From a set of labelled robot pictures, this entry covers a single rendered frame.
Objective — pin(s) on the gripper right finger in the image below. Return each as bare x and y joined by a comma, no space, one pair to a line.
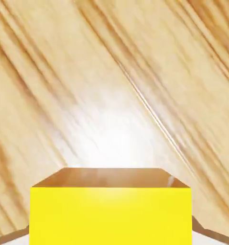
211,238

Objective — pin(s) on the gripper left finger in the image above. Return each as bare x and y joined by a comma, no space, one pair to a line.
14,239

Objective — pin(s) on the small yellow cube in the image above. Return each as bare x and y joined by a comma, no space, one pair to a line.
110,216

